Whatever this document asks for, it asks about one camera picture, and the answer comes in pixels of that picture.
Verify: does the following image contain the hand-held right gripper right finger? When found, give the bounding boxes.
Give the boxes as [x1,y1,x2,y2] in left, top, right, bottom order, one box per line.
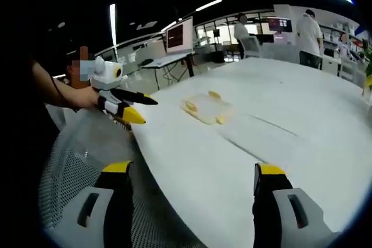
[252,162,343,248]

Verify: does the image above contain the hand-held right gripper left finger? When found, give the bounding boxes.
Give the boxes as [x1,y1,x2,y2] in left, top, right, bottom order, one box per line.
[53,160,135,248]

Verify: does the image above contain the person's left hand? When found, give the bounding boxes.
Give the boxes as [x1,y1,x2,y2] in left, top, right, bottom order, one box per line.
[73,85,102,109]

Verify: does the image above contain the white desk black legs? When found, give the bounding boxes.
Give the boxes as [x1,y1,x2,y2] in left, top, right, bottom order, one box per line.
[141,51,196,91]

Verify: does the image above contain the white mesh office chair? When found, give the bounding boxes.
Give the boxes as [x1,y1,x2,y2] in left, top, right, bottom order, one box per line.
[38,107,206,248]

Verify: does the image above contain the clear plastic box yellow latches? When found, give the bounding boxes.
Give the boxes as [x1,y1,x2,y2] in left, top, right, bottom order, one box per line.
[180,90,235,126]

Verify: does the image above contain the large display screen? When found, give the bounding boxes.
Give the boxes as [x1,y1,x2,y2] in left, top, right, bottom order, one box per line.
[165,16,195,56]

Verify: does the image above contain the black tripod stand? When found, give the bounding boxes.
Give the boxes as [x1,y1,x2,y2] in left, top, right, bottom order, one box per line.
[213,28,223,56]

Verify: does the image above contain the green potted plant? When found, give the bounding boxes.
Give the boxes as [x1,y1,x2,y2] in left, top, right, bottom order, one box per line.
[357,45,372,96]

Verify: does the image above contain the white storage shelf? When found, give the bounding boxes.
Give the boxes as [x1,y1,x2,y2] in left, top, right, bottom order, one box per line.
[319,21,364,57]

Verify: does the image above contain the wall-mounted screen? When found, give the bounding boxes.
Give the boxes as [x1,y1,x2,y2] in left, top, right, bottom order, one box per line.
[267,17,294,34]

